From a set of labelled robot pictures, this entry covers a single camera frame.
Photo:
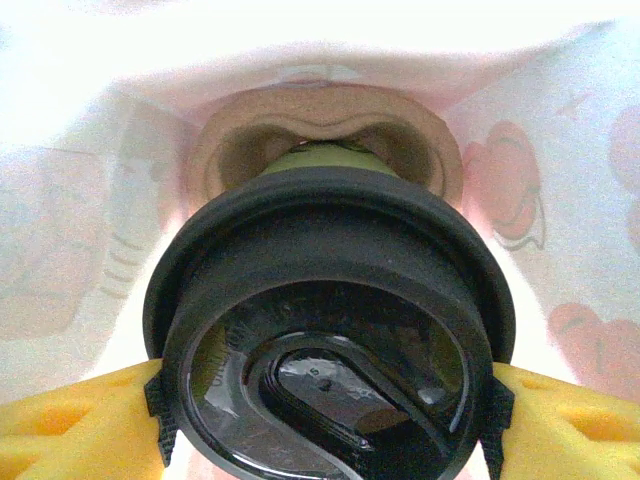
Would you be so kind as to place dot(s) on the red white paper gift bag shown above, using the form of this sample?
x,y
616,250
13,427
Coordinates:
x,y
550,200

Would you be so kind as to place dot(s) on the tan pulp cup carrier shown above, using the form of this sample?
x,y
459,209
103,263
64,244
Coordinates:
x,y
325,107

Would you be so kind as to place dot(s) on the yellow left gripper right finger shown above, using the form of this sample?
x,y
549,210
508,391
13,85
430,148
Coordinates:
x,y
575,435

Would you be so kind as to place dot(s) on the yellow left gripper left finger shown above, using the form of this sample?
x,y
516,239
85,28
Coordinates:
x,y
75,430

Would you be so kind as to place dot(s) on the black plastic cup lid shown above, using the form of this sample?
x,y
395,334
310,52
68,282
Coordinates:
x,y
325,275

